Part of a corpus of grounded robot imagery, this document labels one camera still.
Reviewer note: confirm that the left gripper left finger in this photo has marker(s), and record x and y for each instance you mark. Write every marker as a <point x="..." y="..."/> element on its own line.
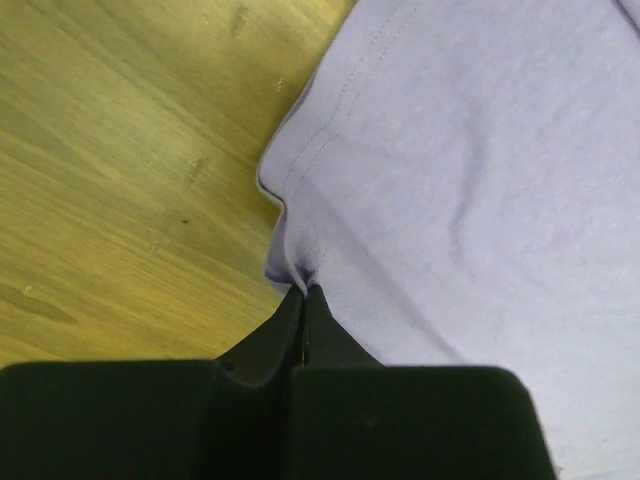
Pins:
<point x="219" y="418"/>

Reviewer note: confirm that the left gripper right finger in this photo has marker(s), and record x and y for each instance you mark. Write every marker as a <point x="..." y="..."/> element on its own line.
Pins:
<point x="353" y="418"/>

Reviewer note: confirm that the purple t-shirt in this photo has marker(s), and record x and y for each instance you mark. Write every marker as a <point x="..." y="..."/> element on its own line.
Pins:
<point x="462" y="180"/>

